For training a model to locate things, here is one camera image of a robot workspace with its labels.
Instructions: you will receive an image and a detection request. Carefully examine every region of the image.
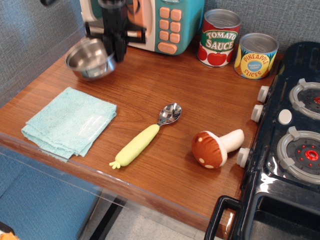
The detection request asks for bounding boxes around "pineapple slices can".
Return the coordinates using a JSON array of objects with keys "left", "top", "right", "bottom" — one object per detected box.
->
[{"left": 234, "top": 32, "right": 279, "bottom": 80}]

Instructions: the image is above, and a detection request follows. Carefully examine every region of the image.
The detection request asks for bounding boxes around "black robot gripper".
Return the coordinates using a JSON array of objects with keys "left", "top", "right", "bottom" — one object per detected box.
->
[{"left": 85, "top": 4, "right": 146, "bottom": 63}]

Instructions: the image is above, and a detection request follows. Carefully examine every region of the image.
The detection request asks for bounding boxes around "plush brown mushroom toy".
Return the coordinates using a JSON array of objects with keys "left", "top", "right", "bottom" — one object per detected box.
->
[{"left": 191, "top": 129, "right": 245, "bottom": 169}]

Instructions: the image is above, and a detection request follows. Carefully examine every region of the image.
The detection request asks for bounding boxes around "black toy stove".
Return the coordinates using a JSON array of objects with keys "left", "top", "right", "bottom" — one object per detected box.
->
[{"left": 205, "top": 41, "right": 320, "bottom": 240}]

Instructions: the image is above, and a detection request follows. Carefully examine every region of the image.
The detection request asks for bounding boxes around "toy microwave teal and cream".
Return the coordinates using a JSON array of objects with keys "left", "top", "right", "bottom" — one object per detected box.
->
[{"left": 80, "top": 0, "right": 205, "bottom": 56}]

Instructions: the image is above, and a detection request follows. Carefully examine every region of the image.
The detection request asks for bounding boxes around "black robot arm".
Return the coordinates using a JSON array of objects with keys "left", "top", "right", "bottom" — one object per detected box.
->
[{"left": 85, "top": 0, "right": 147, "bottom": 63}]

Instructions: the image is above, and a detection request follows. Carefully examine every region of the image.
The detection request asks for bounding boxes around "spoon with yellow handle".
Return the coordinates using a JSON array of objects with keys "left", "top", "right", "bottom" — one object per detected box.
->
[{"left": 109, "top": 103, "right": 182, "bottom": 170}]

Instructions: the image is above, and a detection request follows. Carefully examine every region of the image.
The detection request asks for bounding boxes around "tomato sauce can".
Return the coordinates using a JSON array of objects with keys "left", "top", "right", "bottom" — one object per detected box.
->
[{"left": 197, "top": 8, "right": 242, "bottom": 67}]

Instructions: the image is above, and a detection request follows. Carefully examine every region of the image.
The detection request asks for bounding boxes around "light blue folded cloth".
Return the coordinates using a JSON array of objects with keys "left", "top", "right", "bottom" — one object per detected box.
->
[{"left": 21, "top": 87, "right": 117, "bottom": 163}]

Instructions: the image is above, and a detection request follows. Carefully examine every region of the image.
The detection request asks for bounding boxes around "small stainless steel pan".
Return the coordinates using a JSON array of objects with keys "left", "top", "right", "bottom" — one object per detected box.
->
[{"left": 65, "top": 38, "right": 117, "bottom": 81}]

